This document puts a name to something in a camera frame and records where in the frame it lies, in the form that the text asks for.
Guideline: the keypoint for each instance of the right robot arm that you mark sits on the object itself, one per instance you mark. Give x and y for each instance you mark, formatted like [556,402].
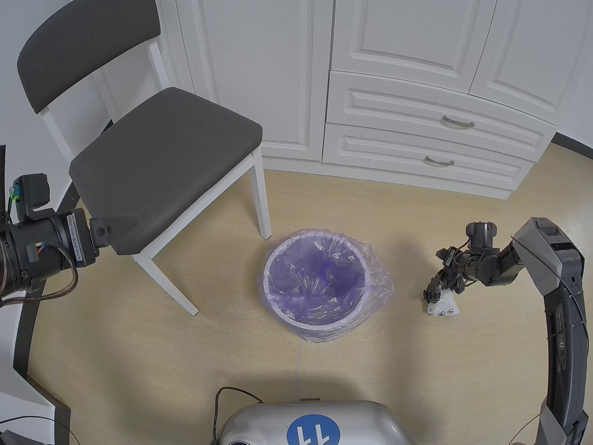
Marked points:
[551,257]

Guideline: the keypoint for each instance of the white wardrobe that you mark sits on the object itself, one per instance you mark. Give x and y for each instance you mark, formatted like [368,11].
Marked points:
[394,26]

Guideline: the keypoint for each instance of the black plastic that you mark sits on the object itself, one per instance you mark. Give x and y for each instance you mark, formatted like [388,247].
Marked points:
[435,292]

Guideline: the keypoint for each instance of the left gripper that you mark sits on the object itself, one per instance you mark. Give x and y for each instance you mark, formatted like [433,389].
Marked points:
[65,239]

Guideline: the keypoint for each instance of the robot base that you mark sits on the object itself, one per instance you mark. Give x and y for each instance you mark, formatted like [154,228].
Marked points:
[259,424]

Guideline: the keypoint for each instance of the crumpled white paper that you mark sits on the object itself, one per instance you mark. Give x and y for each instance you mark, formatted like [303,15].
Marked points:
[444,308]

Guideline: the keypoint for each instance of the purple plastic bag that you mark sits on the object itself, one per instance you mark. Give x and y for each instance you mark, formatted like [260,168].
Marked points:
[319,271]

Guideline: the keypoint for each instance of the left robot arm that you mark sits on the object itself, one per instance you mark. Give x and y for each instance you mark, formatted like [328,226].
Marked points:
[4,257]

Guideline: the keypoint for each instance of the grey and white chair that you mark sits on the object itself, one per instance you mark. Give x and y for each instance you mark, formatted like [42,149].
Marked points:
[88,35]

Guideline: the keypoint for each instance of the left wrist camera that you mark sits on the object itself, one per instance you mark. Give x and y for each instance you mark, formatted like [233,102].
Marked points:
[34,190]

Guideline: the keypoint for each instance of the white trash bin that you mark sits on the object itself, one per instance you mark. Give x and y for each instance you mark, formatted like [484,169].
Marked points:
[296,325]

